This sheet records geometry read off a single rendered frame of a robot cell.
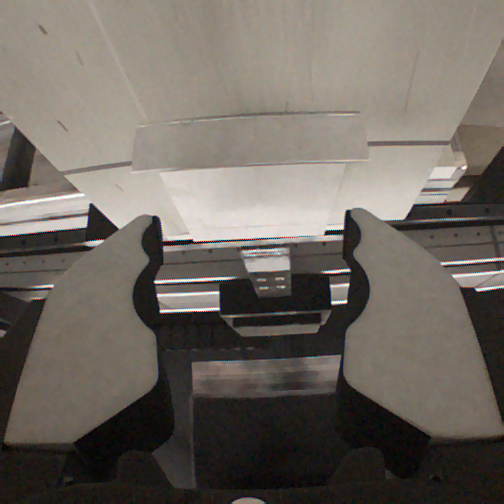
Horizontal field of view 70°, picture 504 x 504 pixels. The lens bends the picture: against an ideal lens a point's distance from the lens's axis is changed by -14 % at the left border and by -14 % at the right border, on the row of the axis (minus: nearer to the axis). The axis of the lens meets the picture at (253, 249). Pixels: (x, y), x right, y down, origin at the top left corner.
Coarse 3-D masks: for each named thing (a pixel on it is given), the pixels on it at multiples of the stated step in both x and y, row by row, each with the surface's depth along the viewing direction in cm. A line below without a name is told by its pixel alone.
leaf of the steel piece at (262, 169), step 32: (160, 128) 15; (192, 128) 15; (224, 128) 15; (256, 128) 15; (288, 128) 14; (320, 128) 14; (352, 128) 14; (160, 160) 14; (192, 160) 14; (224, 160) 14; (256, 160) 14; (288, 160) 14; (320, 160) 14; (352, 160) 14; (192, 192) 20; (224, 192) 21; (256, 192) 21; (288, 192) 21; (320, 192) 21; (192, 224) 24; (224, 224) 25; (256, 224) 25
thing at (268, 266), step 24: (264, 264) 32; (288, 264) 32; (240, 288) 44; (264, 288) 39; (288, 288) 40; (312, 288) 44; (240, 312) 43; (264, 312) 43; (288, 312) 43; (312, 312) 43
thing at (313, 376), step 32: (224, 384) 25; (256, 384) 25; (288, 384) 24; (320, 384) 24; (192, 416) 23; (224, 416) 23; (256, 416) 23; (288, 416) 23; (320, 416) 23; (192, 448) 23; (224, 448) 23; (256, 448) 22; (288, 448) 22; (320, 448) 22; (352, 448) 22; (224, 480) 22; (256, 480) 22; (288, 480) 22; (320, 480) 21
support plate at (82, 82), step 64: (0, 0) 8; (64, 0) 9; (128, 0) 9; (192, 0) 10; (256, 0) 10; (320, 0) 10; (384, 0) 10; (448, 0) 9; (0, 64) 11; (64, 64) 11; (128, 64) 12; (192, 64) 12; (256, 64) 12; (320, 64) 12; (384, 64) 12; (448, 64) 12; (64, 128) 15; (128, 128) 15; (384, 128) 16; (448, 128) 15; (128, 192) 20; (384, 192) 21
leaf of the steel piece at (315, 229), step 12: (216, 228) 25; (228, 228) 25; (240, 228) 25; (252, 228) 25; (264, 228) 25; (276, 228) 25; (288, 228) 26; (300, 228) 26; (312, 228) 26; (324, 228) 26; (204, 240) 27
